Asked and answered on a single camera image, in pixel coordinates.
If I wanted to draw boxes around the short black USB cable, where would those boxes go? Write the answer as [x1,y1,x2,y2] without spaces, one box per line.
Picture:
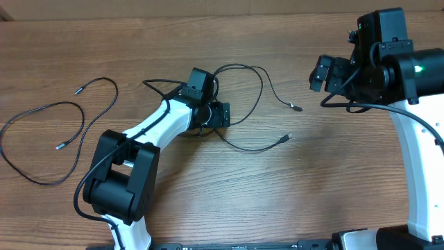
[180,65,304,138]

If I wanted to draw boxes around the black USB-A cable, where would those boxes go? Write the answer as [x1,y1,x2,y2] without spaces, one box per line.
[211,63,293,153]

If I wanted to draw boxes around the black cable with silver plugs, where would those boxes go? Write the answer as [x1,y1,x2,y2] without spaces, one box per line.
[0,76,119,186]

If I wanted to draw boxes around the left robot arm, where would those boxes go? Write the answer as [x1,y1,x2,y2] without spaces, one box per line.
[74,68,230,249]

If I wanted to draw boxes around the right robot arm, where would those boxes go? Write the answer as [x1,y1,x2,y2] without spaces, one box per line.
[309,8,443,249]

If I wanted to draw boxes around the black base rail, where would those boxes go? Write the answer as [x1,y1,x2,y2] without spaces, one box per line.
[86,238,334,250]

